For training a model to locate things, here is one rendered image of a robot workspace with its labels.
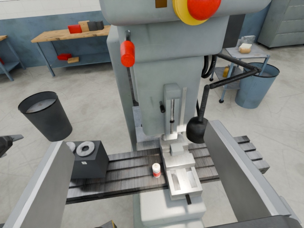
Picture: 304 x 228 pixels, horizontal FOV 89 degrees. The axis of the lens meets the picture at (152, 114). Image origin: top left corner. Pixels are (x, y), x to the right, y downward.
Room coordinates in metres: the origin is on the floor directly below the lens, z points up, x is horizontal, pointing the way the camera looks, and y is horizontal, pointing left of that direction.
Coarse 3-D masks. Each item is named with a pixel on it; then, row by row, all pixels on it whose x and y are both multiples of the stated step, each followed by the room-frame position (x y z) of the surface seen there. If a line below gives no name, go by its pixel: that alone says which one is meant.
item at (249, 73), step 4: (244, 72) 0.35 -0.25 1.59; (248, 72) 0.35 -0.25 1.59; (252, 72) 0.35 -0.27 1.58; (256, 72) 0.36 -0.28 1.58; (232, 76) 0.34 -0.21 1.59; (236, 76) 0.34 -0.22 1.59; (240, 76) 0.34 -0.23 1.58; (244, 76) 0.34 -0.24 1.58; (224, 80) 0.32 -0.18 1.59; (228, 80) 0.32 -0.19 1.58; (232, 80) 0.33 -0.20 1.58; (236, 80) 0.33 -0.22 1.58; (212, 84) 0.31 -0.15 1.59; (216, 84) 0.31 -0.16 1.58; (220, 84) 0.31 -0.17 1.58; (224, 84) 0.32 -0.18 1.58; (212, 88) 0.30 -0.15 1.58
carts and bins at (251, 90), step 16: (224, 48) 2.53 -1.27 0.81; (240, 48) 2.32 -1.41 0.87; (256, 48) 2.38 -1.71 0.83; (256, 64) 2.32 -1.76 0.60; (240, 80) 2.19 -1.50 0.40; (256, 80) 1.92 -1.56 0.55; (272, 80) 1.89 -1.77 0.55; (32, 96) 1.88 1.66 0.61; (48, 96) 1.95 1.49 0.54; (240, 96) 2.04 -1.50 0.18; (256, 96) 1.90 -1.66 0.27; (32, 112) 1.49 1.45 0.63; (48, 112) 1.57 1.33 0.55; (64, 112) 1.78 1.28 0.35; (48, 128) 1.52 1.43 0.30; (64, 128) 1.63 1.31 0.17
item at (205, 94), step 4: (204, 88) 0.30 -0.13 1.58; (208, 88) 0.30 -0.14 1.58; (204, 92) 0.30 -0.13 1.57; (208, 92) 0.30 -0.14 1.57; (204, 96) 0.30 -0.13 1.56; (204, 100) 0.30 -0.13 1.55; (200, 104) 0.31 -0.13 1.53; (204, 104) 0.30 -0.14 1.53; (200, 108) 0.30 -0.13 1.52; (204, 108) 0.30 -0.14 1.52; (200, 112) 0.30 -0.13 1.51; (200, 116) 0.30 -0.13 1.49; (200, 120) 0.30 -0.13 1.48
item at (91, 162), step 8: (72, 144) 0.51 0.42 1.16; (80, 144) 0.51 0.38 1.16; (88, 144) 0.50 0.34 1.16; (96, 144) 0.51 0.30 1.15; (80, 152) 0.46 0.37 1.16; (88, 152) 0.45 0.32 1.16; (96, 152) 0.46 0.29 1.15; (104, 152) 0.52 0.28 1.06; (80, 160) 0.42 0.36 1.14; (88, 160) 0.42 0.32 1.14; (96, 160) 0.43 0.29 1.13; (104, 160) 0.49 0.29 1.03; (80, 168) 0.42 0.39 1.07; (88, 168) 0.42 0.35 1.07; (96, 168) 0.42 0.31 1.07; (104, 168) 0.45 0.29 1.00; (72, 176) 0.43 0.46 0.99; (80, 176) 0.43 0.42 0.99; (88, 176) 0.42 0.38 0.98; (96, 176) 0.42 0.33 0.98; (104, 176) 0.42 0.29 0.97
